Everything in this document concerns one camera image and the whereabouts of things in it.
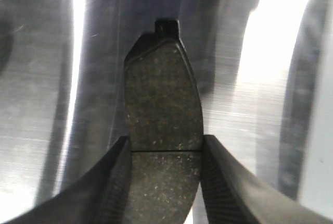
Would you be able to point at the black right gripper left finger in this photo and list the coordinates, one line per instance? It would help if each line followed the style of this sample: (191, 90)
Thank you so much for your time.
(99, 196)

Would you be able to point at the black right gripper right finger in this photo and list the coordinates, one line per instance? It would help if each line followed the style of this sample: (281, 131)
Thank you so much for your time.
(232, 194)

